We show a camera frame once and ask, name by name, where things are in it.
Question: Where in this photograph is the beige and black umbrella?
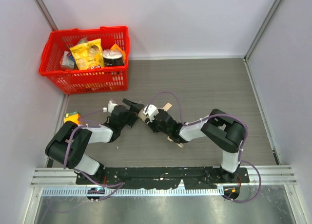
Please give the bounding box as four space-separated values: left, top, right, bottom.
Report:
138 103 187 148

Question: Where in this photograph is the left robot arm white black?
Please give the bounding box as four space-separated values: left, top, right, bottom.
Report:
45 99 144 183

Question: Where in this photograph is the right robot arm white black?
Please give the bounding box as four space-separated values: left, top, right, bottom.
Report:
143 109 248 182

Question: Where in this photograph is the red plastic shopping basket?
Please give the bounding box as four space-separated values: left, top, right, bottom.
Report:
39 26 130 94

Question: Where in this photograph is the orange juice carton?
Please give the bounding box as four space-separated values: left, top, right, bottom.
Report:
64 111 80 124

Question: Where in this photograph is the black cd spindle case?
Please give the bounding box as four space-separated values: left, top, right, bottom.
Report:
102 50 123 67

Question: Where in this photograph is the orange snack packet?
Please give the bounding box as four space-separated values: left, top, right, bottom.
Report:
109 43 126 66

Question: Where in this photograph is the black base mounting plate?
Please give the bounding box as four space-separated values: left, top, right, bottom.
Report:
76 167 250 190

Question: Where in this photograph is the yellow chips bag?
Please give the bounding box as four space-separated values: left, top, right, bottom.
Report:
70 38 104 71

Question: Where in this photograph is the grey small box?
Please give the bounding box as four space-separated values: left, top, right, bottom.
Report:
60 51 75 70

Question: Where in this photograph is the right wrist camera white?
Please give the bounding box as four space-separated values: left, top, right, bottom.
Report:
143 104 159 122

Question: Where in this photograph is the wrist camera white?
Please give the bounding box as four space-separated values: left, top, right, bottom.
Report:
143 104 159 122
102 99 118 113

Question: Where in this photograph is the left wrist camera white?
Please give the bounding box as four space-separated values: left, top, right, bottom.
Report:
102 99 118 113

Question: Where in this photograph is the white slotted cable duct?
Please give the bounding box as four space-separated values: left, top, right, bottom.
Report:
41 187 224 197

